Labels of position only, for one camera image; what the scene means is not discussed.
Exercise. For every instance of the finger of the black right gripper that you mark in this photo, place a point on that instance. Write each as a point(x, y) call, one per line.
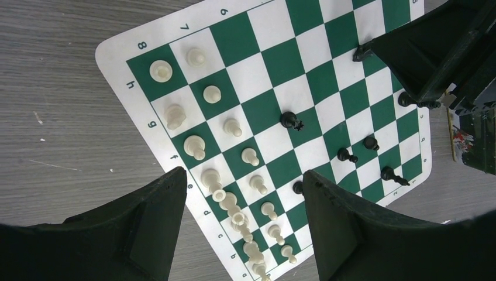
point(452, 44)

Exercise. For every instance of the white chess rook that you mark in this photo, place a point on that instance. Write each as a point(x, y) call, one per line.
point(161, 71)

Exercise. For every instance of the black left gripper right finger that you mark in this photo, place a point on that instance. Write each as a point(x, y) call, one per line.
point(356, 239)

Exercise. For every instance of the gold metal tin tray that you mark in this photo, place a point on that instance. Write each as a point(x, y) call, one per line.
point(472, 136)

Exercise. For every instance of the green white chess mat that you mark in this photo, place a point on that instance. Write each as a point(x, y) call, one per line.
point(269, 57)

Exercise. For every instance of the black chess rook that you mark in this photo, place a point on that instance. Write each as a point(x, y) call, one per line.
point(289, 119)

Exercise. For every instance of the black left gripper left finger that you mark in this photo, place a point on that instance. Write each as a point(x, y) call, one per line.
point(130, 238)

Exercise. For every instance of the white chess knight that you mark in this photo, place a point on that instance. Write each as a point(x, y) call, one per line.
point(175, 116)

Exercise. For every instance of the white chess bishop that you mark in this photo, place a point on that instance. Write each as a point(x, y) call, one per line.
point(194, 146)

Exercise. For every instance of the black chess pawn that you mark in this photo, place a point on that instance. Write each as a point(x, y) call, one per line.
point(371, 143)

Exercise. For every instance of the black chess bishop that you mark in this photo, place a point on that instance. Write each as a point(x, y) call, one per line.
point(405, 100)

